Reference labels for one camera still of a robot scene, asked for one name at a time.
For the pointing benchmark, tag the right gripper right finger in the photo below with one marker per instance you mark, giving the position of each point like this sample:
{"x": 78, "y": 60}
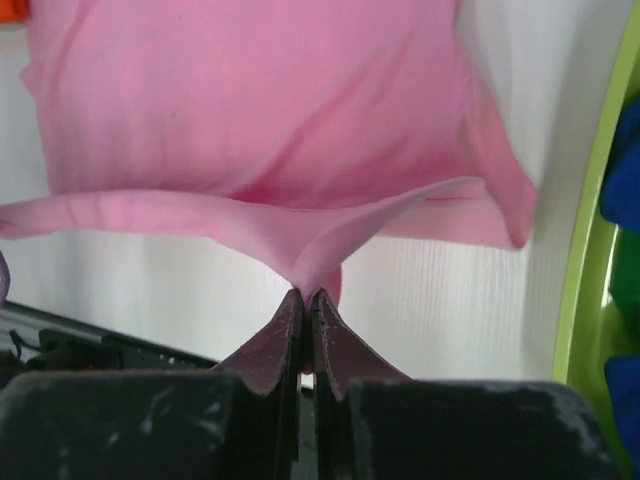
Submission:
{"x": 374, "y": 422}

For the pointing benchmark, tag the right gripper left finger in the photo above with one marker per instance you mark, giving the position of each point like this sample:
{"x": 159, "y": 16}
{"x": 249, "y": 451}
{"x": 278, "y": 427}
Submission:
{"x": 236, "y": 420}

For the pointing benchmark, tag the pink t shirt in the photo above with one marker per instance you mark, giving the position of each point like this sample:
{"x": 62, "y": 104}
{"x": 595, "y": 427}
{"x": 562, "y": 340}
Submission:
{"x": 289, "y": 131}

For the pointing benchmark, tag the green plastic basket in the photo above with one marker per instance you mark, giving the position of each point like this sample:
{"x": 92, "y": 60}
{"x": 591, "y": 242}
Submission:
{"x": 590, "y": 329}

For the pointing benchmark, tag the green t shirt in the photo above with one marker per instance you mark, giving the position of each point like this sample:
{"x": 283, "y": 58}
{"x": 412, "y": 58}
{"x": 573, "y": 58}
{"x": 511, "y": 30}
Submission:
{"x": 624, "y": 290}

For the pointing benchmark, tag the folded orange t shirt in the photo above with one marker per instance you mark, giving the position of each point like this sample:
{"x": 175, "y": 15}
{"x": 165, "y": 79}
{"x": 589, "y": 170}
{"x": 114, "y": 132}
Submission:
{"x": 12, "y": 11}

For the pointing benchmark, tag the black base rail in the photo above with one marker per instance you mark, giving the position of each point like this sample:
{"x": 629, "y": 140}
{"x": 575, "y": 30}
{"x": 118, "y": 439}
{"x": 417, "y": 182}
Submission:
{"x": 33, "y": 340}

